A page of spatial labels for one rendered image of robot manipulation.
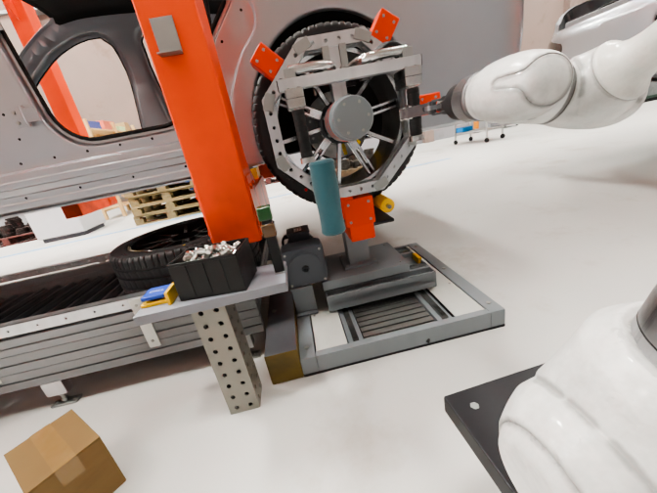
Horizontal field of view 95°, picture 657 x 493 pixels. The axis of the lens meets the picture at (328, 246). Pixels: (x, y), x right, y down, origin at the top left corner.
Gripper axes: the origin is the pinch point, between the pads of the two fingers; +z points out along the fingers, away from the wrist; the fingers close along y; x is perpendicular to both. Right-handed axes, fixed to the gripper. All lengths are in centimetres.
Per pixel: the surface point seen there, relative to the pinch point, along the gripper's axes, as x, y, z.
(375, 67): 14.0, -9.5, 9.5
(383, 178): -20.6, -5.4, 28.3
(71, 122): 60, -249, 290
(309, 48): 25.8, -24.8, 28.5
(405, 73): 10.5, -2.3, 6.6
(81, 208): -24, -247, 241
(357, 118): 1.6, -15.8, 14.1
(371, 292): -69, -17, 31
